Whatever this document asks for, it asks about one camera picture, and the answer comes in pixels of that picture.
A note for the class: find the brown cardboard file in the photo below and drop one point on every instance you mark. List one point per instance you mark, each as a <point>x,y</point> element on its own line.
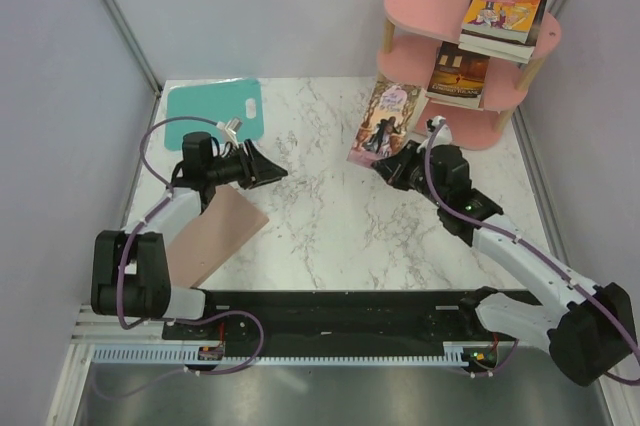
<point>209,240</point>

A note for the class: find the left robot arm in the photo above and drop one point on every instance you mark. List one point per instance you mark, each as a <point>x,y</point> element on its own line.
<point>130,276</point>

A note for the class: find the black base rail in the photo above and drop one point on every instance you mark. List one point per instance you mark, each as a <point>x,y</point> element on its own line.
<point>335,323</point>

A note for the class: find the Nineteen Eighty-Four book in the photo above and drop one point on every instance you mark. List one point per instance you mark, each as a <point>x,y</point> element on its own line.
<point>519,57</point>

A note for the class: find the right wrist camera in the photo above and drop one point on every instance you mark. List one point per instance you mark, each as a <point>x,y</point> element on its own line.
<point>438,128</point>

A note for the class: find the teal plastic file folder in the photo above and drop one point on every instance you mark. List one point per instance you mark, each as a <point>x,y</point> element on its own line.
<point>221,101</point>

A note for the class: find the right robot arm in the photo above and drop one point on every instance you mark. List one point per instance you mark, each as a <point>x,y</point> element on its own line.
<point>585,328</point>

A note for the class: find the dark orange Edward Bulane book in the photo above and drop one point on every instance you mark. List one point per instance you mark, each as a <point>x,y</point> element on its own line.
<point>457,74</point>

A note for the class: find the white slotted cable duct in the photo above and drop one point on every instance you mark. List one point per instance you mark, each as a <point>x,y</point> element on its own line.
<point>195,355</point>

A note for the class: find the Hamlet red cover book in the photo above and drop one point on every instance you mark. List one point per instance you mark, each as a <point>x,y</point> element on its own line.
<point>461,103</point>

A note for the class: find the purple illustrated children's book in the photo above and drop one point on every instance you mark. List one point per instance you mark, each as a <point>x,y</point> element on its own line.
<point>389,117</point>

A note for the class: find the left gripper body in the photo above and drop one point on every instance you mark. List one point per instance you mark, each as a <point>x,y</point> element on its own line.
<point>231,169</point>

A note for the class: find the Roald Dahl Charlie book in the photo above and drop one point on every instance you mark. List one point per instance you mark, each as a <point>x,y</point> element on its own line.
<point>510,20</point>

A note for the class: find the pink three-tier shelf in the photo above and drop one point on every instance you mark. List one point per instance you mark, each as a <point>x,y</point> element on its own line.
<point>414,31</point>

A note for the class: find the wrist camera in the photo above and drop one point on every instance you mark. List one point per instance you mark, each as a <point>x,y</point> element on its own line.
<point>438,128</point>
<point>230,130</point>

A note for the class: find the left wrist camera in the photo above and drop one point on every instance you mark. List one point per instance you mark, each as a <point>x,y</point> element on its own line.
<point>230,130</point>

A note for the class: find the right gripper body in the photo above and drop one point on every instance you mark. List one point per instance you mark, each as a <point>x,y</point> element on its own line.
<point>416,175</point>

